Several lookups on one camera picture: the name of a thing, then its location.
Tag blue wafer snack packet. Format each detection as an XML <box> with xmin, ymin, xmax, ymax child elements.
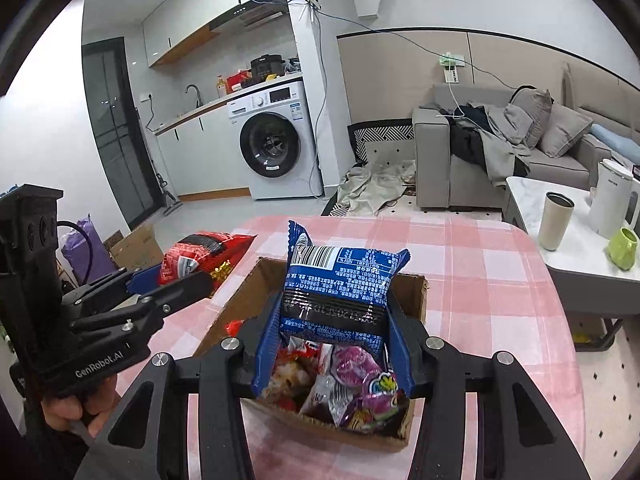
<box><xmin>280</xmin><ymin>220</ymin><xmax>411</xmax><ymax>362</ymax></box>

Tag red wafer snack packet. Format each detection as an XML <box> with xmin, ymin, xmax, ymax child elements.
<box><xmin>158</xmin><ymin>231</ymin><xmax>255</xmax><ymax>296</ymax></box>

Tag purple white snack bag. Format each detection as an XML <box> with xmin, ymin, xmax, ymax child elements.
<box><xmin>331</xmin><ymin>346</ymin><xmax>382</xmax><ymax>389</ymax></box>

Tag person's left hand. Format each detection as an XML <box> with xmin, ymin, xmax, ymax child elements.
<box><xmin>40</xmin><ymin>375</ymin><xmax>120</xmax><ymax>438</ymax></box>

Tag dark purple candy bag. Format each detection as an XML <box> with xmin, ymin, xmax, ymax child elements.
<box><xmin>340</xmin><ymin>370</ymin><xmax>407</xmax><ymax>434</ymax></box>

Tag brown cardboard box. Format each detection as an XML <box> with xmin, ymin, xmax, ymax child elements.
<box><xmin>194</xmin><ymin>257</ymin><xmax>428</xmax><ymax>453</ymax></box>

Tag small cardboard box on floor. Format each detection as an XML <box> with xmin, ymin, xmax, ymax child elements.
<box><xmin>103</xmin><ymin>224</ymin><xmax>164</xmax><ymax>270</ymax></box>

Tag pink checked tablecloth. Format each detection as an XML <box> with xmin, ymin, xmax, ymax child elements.
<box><xmin>114</xmin><ymin>213</ymin><xmax>586</xmax><ymax>480</ymax></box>

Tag white kitchen cabinets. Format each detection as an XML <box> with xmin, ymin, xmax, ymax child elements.
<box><xmin>157</xmin><ymin>107</ymin><xmax>248</xmax><ymax>196</ymax></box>

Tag crumpled beige cloth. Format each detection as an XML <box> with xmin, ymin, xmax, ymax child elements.
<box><xmin>336</xmin><ymin>159</ymin><xmax>416</xmax><ymax>217</ymax></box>

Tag white washing machine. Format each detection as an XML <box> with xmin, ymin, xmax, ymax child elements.
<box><xmin>227</xmin><ymin>79</ymin><xmax>324</xmax><ymax>200</ymax></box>

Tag white marble side table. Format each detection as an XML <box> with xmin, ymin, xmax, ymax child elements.
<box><xmin>503</xmin><ymin>177</ymin><xmax>640</xmax><ymax>318</ymax></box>

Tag beige tumbler cup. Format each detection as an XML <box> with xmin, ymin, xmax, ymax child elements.
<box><xmin>538</xmin><ymin>192</ymin><xmax>575</xmax><ymax>252</ymax></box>

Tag grey sofa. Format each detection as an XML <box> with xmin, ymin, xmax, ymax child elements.
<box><xmin>412</xmin><ymin>64</ymin><xmax>639</xmax><ymax>209</ymax></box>

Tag green mug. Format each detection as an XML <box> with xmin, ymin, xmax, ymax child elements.
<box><xmin>606</xmin><ymin>228</ymin><xmax>639</xmax><ymax>271</ymax></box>

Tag black rice cooker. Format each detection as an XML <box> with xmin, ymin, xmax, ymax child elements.
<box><xmin>250</xmin><ymin>54</ymin><xmax>285</xmax><ymax>84</ymax></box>

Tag white electric kettle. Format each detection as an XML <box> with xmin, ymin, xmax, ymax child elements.
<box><xmin>588</xmin><ymin>158</ymin><xmax>639</xmax><ymax>240</ymax></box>

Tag grey cushion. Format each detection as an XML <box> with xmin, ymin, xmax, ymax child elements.
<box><xmin>537</xmin><ymin>103</ymin><xmax>592</xmax><ymax>158</ymax></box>

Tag range hood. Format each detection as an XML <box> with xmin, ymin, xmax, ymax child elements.
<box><xmin>208</xmin><ymin>0</ymin><xmax>288</xmax><ymax>35</ymax></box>

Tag wall power strip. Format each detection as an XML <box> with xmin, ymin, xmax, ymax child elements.
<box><xmin>438</xmin><ymin>52</ymin><xmax>465</xmax><ymax>84</ymax></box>

